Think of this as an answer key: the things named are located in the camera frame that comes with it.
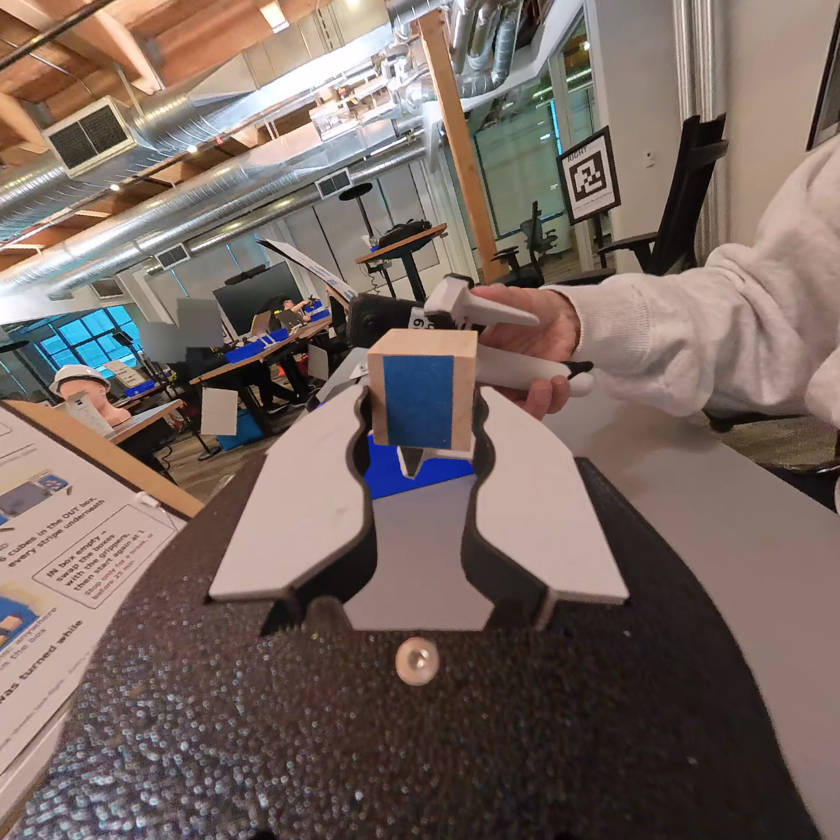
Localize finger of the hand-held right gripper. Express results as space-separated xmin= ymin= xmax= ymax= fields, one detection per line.
xmin=307 ymin=348 xmax=370 ymax=411
xmin=395 ymin=446 xmax=475 ymax=480

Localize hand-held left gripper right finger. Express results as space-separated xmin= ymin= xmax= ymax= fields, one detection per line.
xmin=461 ymin=386 xmax=631 ymax=632

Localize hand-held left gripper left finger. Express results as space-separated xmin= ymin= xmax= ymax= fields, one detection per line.
xmin=209 ymin=386 xmax=379 ymax=632

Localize blue plastic bin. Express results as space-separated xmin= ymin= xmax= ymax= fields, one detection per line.
xmin=365 ymin=451 xmax=476 ymax=501

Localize wooden cube blue tape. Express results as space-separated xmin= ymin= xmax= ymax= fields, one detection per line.
xmin=366 ymin=329 xmax=479 ymax=455

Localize person's right forearm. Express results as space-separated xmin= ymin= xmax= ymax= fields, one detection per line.
xmin=545 ymin=134 xmax=840 ymax=429

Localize person's right hand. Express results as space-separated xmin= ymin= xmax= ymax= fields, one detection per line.
xmin=471 ymin=283 xmax=582 ymax=421

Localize wooden standing desk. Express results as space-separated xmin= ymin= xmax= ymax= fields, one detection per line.
xmin=356 ymin=223 xmax=448 ymax=304

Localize black bag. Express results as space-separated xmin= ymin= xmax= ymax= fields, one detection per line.
xmin=379 ymin=218 xmax=433 ymax=245

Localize white slanted panel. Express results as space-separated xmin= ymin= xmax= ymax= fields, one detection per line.
xmin=256 ymin=238 xmax=360 ymax=306

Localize blue floor box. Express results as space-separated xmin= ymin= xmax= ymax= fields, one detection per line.
xmin=226 ymin=408 xmax=265 ymax=452

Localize wooden table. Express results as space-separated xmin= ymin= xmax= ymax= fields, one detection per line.
xmin=189 ymin=317 xmax=334 ymax=421
xmin=105 ymin=397 xmax=186 ymax=460

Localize black screen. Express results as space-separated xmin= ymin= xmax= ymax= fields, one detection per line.
xmin=213 ymin=261 xmax=304 ymax=336

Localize black floor lamp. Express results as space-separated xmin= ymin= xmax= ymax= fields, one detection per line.
xmin=338 ymin=185 xmax=376 ymax=263

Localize black mesh office chair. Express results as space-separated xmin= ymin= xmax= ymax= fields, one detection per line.
xmin=492 ymin=200 xmax=560 ymax=284

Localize brown backing board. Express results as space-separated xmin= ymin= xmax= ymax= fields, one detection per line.
xmin=5 ymin=398 xmax=206 ymax=521

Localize mannequin head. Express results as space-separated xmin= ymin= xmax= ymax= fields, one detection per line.
xmin=56 ymin=382 xmax=132 ymax=435

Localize printed instruction sheet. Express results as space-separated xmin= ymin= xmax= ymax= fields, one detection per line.
xmin=0 ymin=402 xmax=188 ymax=777

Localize black framed tag sign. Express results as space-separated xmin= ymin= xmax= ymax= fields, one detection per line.
xmin=556 ymin=126 xmax=622 ymax=227

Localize white hard hat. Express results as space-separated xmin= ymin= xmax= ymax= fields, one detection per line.
xmin=49 ymin=364 xmax=111 ymax=398

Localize window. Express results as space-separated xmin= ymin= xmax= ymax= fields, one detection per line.
xmin=0 ymin=305 xmax=142 ymax=398

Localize white air vent unit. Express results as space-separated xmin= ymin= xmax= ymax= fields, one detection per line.
xmin=42 ymin=96 xmax=137 ymax=179

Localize silver vertical pipes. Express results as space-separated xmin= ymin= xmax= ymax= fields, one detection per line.
xmin=672 ymin=0 xmax=718 ymax=126

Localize wooden support post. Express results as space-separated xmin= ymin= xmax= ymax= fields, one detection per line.
xmin=417 ymin=12 xmax=506 ymax=284

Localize silver air duct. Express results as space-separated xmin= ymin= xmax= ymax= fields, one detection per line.
xmin=0 ymin=141 xmax=447 ymax=296
xmin=0 ymin=66 xmax=395 ymax=227

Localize silver flexible duct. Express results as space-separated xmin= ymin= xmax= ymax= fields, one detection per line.
xmin=453 ymin=0 xmax=547 ymax=99

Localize dark wall picture frame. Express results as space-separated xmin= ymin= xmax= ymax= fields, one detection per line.
xmin=806 ymin=0 xmax=840 ymax=153

